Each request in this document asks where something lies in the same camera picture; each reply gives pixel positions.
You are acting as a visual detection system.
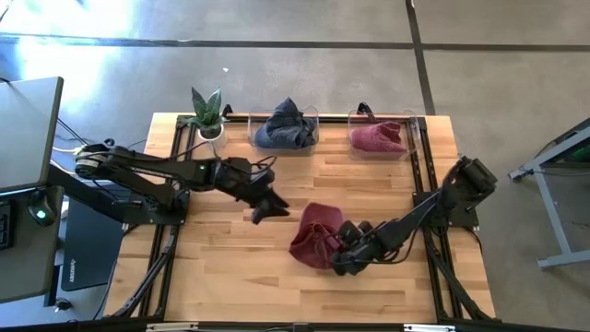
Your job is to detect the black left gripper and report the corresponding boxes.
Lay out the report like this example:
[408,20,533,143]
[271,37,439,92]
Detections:
[215,156,291,226]

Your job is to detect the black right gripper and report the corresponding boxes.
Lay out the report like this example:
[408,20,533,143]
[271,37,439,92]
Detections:
[331,220,384,278]

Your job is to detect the maroon cap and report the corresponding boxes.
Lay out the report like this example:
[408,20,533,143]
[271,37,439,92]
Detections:
[348,120,409,154]
[289,202,346,271]

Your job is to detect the clear plastic bin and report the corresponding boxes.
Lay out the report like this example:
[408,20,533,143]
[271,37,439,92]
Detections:
[247,105,320,151]
[348,109,421,161]

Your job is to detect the dark navy denim cap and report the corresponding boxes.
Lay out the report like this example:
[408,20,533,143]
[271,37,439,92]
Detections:
[265,96,318,139]

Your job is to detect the snake plant in white pot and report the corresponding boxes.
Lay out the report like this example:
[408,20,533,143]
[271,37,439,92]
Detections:
[183,86,230,149]

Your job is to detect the black laptop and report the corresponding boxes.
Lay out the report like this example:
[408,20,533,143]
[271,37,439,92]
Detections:
[61,197,125,292]

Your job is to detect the black diagonal desk bar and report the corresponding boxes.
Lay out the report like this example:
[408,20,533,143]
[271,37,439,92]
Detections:
[45,164,128,222]

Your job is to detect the black computer mouse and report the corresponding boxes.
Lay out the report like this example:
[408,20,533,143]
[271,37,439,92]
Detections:
[27,189,59,228]

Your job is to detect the grey desk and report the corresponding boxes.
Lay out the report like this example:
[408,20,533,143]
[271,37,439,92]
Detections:
[0,184,65,305]

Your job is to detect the black keyboard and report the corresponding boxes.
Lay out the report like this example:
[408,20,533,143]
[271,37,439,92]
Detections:
[0,200,15,251]

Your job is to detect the black aluminium extrusion frame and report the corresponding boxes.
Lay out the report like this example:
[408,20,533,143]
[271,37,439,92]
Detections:
[0,113,590,332]

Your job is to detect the silver bracket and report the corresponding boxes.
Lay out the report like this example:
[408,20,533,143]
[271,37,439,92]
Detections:
[403,323,457,332]
[146,321,200,332]

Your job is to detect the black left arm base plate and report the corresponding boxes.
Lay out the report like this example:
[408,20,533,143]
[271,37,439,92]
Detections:
[122,188,191,226]

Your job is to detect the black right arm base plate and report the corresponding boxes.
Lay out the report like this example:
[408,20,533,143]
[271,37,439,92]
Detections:
[412,191,480,228]

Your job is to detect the grey metal table frame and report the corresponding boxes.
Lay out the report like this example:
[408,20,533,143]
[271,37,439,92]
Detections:
[509,117,590,271]

